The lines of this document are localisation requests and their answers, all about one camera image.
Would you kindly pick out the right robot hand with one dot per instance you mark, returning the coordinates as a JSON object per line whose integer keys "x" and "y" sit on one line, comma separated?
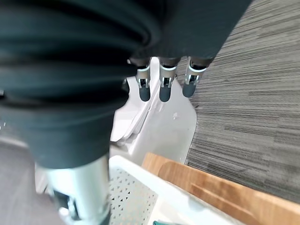
{"x": 70, "y": 70}

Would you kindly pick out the light wooden furniture panel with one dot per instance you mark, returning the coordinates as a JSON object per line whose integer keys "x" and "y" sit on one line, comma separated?
{"x": 229, "y": 194}

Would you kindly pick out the white perforated laundry basket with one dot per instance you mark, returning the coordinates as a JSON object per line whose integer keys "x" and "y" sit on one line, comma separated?
{"x": 140, "y": 194}

